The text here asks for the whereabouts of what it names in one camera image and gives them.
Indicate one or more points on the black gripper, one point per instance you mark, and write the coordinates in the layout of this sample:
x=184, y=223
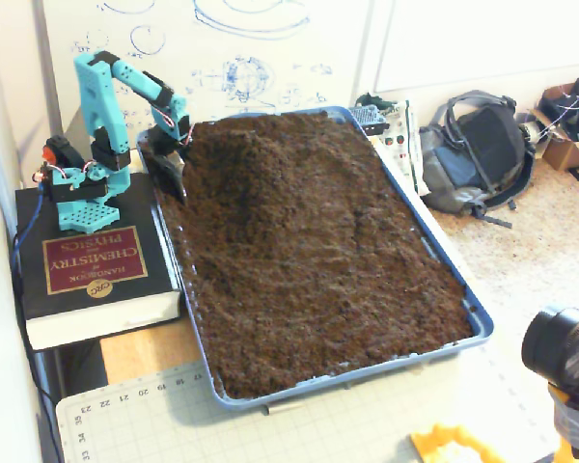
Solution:
x=166, y=164

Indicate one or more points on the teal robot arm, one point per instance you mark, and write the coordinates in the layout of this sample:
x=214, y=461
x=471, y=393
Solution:
x=99, y=96

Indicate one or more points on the brown soil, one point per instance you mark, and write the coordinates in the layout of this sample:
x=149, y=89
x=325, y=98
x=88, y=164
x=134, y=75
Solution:
x=294, y=241

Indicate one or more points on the black fabric bundle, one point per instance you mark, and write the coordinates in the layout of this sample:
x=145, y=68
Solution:
x=571, y=111

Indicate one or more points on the brown cardboard box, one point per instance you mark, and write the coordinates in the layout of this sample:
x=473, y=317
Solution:
x=564, y=154

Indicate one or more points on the grey gridded cutting mat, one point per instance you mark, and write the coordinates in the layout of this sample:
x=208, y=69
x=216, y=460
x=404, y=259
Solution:
x=270, y=434

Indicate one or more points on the black webcam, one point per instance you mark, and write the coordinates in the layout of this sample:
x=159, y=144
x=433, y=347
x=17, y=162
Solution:
x=559, y=342

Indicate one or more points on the yellow plastic part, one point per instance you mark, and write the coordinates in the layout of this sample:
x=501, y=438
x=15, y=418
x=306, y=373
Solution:
x=429, y=441

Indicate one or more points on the white printed bag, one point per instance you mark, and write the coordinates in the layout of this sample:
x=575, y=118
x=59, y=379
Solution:
x=400, y=144

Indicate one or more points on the whiteboard with blue drawings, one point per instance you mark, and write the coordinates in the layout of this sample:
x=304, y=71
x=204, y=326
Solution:
x=222, y=48

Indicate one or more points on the green object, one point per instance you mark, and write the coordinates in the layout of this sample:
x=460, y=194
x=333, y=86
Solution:
x=366, y=100

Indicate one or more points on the grey metal bar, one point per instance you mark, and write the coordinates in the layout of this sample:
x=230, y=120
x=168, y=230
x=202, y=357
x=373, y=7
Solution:
x=284, y=408

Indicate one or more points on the grey backpack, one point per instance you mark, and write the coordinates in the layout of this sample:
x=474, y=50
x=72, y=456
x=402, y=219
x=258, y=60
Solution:
x=482, y=140

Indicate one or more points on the blue plastic tray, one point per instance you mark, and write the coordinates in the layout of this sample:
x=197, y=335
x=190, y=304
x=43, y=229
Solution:
x=482, y=333

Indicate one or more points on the yellow taped camera stand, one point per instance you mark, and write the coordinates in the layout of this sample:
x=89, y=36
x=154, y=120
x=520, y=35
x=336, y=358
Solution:
x=574, y=424

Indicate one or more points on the black chemistry physics handbook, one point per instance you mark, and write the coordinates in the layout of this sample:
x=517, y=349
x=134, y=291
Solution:
x=96, y=260

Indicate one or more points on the black device with orange cap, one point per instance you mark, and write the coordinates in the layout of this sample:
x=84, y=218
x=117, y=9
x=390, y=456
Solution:
x=67, y=152

